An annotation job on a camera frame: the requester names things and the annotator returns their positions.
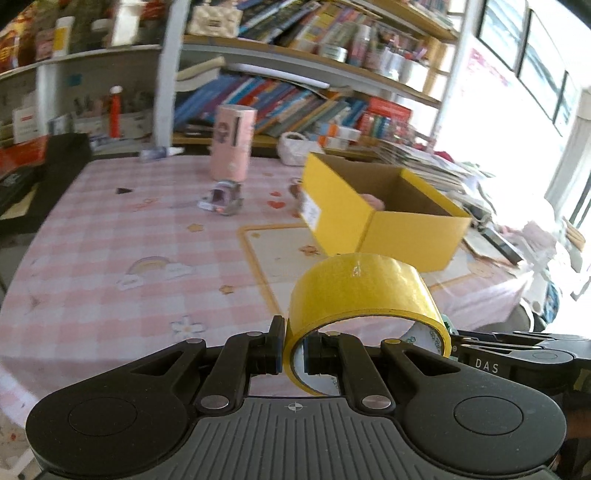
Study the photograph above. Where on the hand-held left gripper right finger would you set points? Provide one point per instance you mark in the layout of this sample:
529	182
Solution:
314	353

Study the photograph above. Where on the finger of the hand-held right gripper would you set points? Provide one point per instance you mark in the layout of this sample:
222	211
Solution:
508	339

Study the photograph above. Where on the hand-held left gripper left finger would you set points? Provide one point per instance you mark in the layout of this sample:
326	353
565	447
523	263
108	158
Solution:
277	346

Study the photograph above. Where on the yellow tape roll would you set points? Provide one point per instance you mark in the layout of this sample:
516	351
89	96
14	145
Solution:
360	286

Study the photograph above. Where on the yellow cardboard box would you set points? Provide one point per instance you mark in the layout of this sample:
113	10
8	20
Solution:
406	240

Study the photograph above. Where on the pink plush pig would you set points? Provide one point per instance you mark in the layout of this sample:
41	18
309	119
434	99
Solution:
373	201

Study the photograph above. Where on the black phone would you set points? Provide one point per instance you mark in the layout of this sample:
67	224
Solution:
503	245

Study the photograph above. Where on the small purple toy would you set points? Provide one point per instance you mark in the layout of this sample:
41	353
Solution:
224	198

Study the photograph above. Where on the stack of notebooks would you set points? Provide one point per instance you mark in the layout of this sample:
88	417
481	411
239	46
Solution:
429	166

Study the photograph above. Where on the white woven basket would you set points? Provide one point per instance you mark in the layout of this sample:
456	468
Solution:
295	150

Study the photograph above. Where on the pink cylindrical container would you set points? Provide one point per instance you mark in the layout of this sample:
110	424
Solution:
233	143

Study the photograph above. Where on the orange and white box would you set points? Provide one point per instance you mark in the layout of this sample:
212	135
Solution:
336	143
339	131

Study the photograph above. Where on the row of leaning books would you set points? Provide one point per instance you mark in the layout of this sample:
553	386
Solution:
277	99

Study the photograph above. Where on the thick red dictionary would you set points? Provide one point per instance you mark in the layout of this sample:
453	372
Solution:
390	108

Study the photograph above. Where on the white bookshelf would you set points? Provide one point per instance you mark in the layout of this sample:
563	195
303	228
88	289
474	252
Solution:
166	92

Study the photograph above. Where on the black chair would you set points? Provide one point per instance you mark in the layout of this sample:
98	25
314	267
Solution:
55	175

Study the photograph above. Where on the red bottle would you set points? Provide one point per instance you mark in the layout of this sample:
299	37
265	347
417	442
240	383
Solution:
115	113

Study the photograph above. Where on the white pen container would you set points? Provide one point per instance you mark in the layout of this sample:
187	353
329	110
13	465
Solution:
412	71

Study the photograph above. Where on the window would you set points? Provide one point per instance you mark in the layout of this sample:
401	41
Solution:
535	55

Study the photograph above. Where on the silver round tin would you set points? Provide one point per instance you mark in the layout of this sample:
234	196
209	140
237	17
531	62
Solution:
333	53

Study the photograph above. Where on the red flat box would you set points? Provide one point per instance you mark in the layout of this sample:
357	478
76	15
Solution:
23	154

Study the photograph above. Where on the row of tall picture books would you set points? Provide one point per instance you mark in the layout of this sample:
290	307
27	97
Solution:
300	18

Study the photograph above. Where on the white side shelf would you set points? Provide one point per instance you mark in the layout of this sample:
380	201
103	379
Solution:
46	78

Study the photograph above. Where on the white bottle yellow label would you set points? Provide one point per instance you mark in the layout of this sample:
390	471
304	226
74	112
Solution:
63	37

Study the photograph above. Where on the wall poster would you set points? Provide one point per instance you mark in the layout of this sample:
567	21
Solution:
485	67

